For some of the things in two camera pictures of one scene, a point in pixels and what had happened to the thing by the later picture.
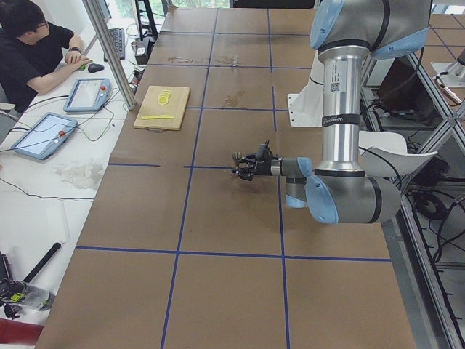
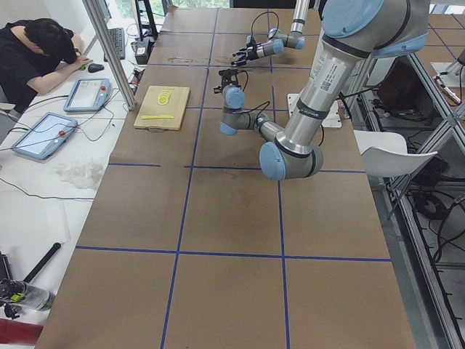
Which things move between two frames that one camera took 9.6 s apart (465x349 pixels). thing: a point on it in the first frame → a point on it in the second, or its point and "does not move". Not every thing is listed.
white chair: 385,154 does not move
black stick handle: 42,262 does not move
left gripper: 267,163 → 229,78
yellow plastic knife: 157,117 does not move
